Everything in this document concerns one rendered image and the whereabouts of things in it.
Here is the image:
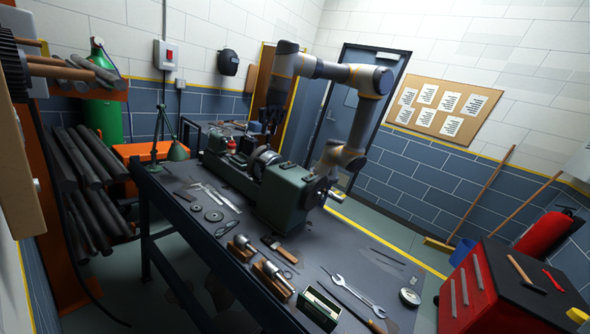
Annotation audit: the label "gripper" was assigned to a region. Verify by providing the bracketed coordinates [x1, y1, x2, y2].
[259, 104, 287, 138]

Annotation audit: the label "dark lathe chuck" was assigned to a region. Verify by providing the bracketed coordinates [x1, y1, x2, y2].
[248, 144, 283, 180]

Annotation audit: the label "green lathe tailstock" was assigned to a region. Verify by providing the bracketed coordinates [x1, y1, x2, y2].
[205, 129, 230, 156]

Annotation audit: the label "green lathe body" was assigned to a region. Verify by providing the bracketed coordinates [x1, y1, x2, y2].
[201, 129, 330, 237]

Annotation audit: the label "black lathe handwheel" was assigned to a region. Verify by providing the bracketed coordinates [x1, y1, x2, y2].
[301, 175, 331, 213]

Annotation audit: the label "toolholder on wooden block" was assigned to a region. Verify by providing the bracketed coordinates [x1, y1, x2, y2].
[226, 233, 260, 264]
[250, 257, 297, 304]

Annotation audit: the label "black gear wheel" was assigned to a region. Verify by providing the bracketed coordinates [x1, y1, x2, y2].
[0, 24, 33, 105]

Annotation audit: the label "brown wooden panel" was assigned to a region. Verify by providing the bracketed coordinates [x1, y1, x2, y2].
[248, 42, 308, 154]

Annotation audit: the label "small wooden board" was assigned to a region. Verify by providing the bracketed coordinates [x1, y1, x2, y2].
[244, 63, 260, 95]

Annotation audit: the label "dark blue door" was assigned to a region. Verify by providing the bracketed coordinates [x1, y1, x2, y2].
[301, 42, 414, 196]

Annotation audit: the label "dark side table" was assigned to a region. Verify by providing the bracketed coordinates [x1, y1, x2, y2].
[179, 114, 260, 159]

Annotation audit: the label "black welding helmet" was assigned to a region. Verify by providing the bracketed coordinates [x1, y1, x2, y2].
[216, 47, 241, 77]

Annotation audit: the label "steel caliper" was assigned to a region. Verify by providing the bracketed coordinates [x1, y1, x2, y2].
[189, 181, 244, 216]

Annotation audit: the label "green desk lamp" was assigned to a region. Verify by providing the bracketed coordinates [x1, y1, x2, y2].
[144, 103, 191, 174]

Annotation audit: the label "black safety glasses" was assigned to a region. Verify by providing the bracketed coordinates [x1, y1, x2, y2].
[214, 219, 241, 239]

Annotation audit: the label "orange cabinet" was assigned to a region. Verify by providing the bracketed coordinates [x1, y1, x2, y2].
[111, 140, 191, 200]

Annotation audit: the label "dark metal workbench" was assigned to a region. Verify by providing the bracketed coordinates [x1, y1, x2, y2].
[128, 154, 428, 334]

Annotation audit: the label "green gas cylinder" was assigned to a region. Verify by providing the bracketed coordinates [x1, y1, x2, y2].
[82, 36, 125, 149]

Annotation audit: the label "dark metal bar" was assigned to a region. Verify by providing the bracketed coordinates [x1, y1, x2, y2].
[64, 189, 137, 259]
[42, 129, 80, 193]
[51, 125, 115, 192]
[74, 124, 131, 183]

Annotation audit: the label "cork notice board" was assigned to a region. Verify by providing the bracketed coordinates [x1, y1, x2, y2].
[385, 73, 505, 148]

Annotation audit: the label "grey metal bar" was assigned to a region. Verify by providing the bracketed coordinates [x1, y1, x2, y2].
[50, 54, 91, 95]
[69, 53, 128, 92]

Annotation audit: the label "steel open-end wrench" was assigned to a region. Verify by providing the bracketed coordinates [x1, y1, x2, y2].
[330, 273, 388, 320]

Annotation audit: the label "green open box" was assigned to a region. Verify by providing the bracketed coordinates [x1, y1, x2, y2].
[295, 284, 344, 334]

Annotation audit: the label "yellow broom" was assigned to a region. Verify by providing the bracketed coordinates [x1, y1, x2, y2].
[422, 143, 518, 256]

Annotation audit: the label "brown metal rod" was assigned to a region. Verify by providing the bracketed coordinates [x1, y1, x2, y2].
[13, 36, 44, 49]
[26, 61, 97, 84]
[24, 54, 68, 68]

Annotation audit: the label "blue bucket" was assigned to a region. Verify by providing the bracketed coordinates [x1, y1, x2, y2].
[449, 237, 479, 270]

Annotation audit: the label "orange bar rack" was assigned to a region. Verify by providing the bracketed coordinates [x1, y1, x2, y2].
[13, 77, 140, 319]

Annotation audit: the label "tan cardboard panel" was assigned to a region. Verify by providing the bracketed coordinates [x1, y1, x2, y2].
[0, 58, 49, 242]

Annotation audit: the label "grey machine housing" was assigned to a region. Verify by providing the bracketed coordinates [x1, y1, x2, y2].
[0, 3, 50, 100]

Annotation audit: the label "red tool chest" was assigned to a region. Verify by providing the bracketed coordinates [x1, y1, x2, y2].
[437, 236, 590, 334]

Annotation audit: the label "red fire extinguisher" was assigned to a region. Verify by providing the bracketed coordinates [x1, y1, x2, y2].
[512, 205, 587, 260]

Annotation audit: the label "red screwdriver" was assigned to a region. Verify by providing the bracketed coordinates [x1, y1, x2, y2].
[541, 268, 566, 294]

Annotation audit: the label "yellow tape roll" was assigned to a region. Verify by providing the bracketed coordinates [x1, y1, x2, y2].
[565, 307, 590, 326]

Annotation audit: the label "black tool post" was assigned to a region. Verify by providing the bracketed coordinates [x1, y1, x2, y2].
[239, 134, 260, 158]

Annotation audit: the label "wooden handled brush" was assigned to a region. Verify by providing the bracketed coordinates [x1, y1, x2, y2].
[260, 233, 300, 266]

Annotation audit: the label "grey wall switch box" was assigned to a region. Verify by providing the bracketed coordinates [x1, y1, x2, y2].
[152, 38, 180, 73]

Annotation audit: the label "black cable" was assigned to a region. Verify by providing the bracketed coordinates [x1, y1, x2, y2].
[26, 100, 133, 330]

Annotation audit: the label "wooden broom handle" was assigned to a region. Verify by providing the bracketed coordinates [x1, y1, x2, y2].
[487, 170, 565, 239]

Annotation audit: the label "wooden handled hammer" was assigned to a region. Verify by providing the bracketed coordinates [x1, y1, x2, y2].
[506, 253, 549, 296]

